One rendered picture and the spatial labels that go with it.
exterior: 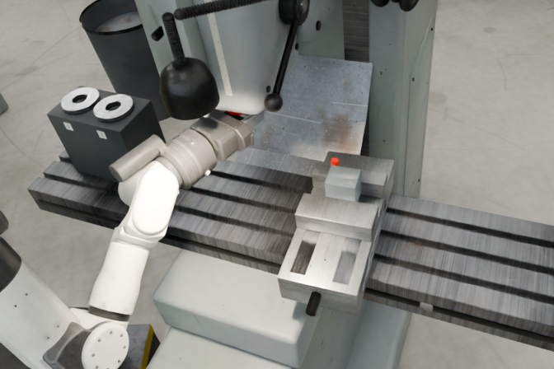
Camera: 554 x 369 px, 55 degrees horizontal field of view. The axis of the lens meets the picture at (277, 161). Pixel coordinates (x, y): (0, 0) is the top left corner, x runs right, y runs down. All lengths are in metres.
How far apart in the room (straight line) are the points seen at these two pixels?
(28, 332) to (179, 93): 0.38
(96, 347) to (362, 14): 0.86
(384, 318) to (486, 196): 0.91
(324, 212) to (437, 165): 1.71
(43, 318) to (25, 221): 2.14
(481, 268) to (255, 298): 0.45
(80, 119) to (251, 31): 0.59
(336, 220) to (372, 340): 0.92
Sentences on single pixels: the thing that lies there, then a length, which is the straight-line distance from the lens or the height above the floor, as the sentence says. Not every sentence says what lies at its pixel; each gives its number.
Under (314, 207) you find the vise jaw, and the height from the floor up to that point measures 1.09.
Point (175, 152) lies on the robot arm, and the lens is 0.91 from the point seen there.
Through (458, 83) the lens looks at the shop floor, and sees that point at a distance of 3.21.
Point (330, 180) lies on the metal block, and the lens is 1.02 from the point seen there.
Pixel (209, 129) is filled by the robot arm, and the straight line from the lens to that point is 0.97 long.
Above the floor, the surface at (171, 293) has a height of 0.90.
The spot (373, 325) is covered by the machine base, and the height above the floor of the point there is 0.20.
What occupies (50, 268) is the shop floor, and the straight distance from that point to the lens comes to 2.65.
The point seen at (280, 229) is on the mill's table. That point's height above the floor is 0.98.
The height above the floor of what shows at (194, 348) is 0.78.
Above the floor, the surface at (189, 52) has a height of 1.46.
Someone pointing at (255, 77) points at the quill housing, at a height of 1.39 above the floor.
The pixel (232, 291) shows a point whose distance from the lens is 1.16.
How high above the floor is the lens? 1.86
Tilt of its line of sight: 43 degrees down
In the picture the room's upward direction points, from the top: 10 degrees counter-clockwise
